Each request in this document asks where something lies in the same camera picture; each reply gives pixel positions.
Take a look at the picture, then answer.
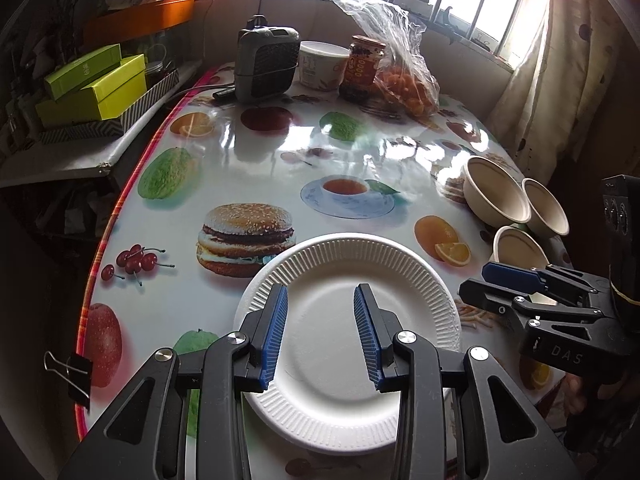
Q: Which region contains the orange box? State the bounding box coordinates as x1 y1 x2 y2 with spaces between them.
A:
82 0 196 42

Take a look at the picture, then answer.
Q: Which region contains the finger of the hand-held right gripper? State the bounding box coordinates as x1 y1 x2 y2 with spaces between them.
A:
459 280 608 333
482 261 598 306

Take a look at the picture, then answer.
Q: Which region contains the red label glass jar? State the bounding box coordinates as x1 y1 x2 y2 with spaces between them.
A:
338 35 387 102

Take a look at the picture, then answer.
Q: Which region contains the patterned cream curtain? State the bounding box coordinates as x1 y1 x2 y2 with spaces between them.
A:
486 0 623 187

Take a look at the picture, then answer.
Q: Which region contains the beige paper bowl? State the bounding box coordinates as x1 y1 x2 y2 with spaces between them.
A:
462 156 532 226
521 178 571 238
493 225 551 269

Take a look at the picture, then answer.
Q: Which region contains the black heater cable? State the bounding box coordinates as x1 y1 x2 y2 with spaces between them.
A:
172 86 237 107

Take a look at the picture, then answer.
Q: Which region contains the grey fan heater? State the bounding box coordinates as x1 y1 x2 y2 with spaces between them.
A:
234 15 301 104

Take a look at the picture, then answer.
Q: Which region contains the pile of oranges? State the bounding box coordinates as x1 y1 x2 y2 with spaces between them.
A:
374 64 439 120

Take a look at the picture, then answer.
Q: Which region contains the white paper tub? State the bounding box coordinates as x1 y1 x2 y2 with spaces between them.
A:
298 41 350 92

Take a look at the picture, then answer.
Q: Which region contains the clear plastic bag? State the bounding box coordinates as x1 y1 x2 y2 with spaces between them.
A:
330 0 442 122

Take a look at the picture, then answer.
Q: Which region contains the striped flat box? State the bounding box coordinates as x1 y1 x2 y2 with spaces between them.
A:
39 67 180 144

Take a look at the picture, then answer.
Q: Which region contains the black binder clip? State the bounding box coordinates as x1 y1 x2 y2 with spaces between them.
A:
43 351 94 408

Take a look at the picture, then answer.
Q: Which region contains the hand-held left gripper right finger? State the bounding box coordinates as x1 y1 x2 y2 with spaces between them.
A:
352 284 581 480

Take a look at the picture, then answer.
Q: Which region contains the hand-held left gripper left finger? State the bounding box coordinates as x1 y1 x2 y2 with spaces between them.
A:
60 282 290 480

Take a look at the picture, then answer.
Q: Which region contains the small green box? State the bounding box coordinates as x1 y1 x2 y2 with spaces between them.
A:
43 43 123 101

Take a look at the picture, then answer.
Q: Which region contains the food print tablecloth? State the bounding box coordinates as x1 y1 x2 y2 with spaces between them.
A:
75 60 573 480

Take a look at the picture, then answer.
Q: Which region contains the large green box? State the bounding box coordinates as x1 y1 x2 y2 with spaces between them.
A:
34 54 147 129

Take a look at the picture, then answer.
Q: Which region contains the black window handle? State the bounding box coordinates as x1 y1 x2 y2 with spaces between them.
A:
434 6 464 44

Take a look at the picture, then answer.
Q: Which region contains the grey shelf board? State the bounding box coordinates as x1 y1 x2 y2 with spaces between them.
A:
0 60 204 189

